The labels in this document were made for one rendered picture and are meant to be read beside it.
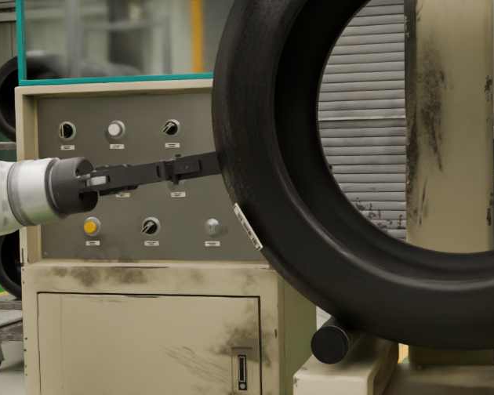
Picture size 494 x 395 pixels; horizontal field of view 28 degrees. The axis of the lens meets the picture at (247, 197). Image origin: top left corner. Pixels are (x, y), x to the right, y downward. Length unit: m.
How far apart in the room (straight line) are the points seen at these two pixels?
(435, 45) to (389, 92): 9.22
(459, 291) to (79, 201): 0.51
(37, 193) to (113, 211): 0.74
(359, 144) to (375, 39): 1.14
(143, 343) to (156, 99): 0.49
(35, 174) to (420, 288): 0.53
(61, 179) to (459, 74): 0.60
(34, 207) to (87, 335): 0.76
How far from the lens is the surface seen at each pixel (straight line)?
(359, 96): 10.79
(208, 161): 1.27
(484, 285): 1.11
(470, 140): 1.50
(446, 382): 1.41
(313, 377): 1.18
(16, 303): 5.08
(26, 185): 1.33
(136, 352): 2.02
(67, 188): 1.31
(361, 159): 10.78
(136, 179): 1.26
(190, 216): 1.99
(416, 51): 1.51
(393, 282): 1.12
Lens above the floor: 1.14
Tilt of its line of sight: 3 degrees down
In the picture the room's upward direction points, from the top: 1 degrees counter-clockwise
